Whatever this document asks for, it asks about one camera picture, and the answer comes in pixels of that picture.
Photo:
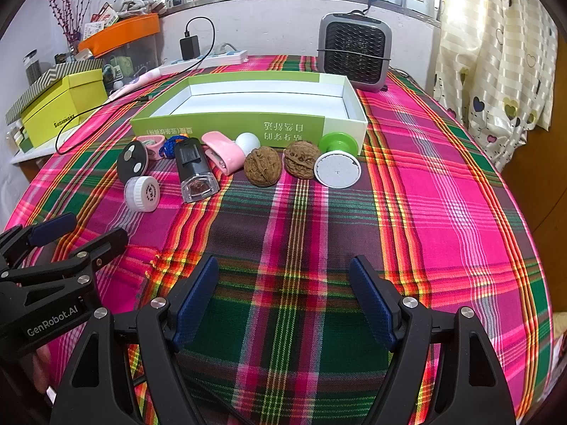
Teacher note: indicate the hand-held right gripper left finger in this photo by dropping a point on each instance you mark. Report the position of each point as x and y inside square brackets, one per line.
[195, 301]

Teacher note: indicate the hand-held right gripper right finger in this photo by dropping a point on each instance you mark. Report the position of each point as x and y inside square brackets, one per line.
[376, 301]

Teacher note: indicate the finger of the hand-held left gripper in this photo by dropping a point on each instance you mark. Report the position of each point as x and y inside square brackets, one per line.
[53, 225]
[106, 245]

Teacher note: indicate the small white plastic jar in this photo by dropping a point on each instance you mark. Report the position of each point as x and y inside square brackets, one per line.
[141, 192]

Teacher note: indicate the black and white round gadget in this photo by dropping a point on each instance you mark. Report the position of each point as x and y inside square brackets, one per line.
[133, 161]

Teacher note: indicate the small pink clip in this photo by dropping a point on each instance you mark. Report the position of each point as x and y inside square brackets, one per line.
[150, 144]

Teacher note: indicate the black bike light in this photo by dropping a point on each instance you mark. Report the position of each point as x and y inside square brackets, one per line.
[192, 164]

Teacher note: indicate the green white round container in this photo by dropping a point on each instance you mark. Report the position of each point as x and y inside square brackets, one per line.
[336, 170]

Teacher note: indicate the large pink clip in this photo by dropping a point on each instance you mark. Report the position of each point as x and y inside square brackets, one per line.
[226, 152]

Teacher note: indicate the brown walnut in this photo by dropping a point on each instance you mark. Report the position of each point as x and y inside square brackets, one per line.
[300, 159]
[263, 166]

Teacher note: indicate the small white ball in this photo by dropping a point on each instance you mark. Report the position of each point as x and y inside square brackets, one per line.
[247, 141]

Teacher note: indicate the green cardboard box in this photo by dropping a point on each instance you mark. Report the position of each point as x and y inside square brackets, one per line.
[248, 128]

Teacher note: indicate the yellow-green shoebox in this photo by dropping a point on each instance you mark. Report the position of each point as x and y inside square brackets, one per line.
[62, 106]

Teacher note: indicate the pink plaid tablecloth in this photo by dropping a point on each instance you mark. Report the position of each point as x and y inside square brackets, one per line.
[443, 186]

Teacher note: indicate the striped box lid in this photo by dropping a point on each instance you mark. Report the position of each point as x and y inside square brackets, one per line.
[44, 82]

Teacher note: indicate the glass jar with black lid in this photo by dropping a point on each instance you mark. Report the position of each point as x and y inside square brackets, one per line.
[31, 66]

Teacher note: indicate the pink electric toothbrush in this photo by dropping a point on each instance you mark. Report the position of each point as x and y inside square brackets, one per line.
[137, 82]

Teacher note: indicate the small green bag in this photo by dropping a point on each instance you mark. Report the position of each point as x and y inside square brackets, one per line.
[123, 63]

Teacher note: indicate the wooden cabinet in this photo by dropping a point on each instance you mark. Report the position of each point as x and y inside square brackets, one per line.
[531, 177]

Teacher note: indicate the clear bin with orange lid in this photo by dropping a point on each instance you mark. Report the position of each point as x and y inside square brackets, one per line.
[119, 31]

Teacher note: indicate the colourful paper packets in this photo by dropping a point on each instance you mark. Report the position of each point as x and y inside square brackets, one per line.
[99, 20]

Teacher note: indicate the black charger adapter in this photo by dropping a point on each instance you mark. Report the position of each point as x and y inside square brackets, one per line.
[188, 46]

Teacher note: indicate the purple flower branches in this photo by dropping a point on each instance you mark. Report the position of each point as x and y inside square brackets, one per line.
[71, 9]

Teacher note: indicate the white power strip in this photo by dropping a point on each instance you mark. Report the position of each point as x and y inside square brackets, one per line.
[221, 57]

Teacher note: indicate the grey fan heater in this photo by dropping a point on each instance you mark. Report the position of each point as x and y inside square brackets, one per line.
[354, 48]

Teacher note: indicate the cream heart-print curtain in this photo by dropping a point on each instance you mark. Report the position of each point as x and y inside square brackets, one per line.
[487, 53]

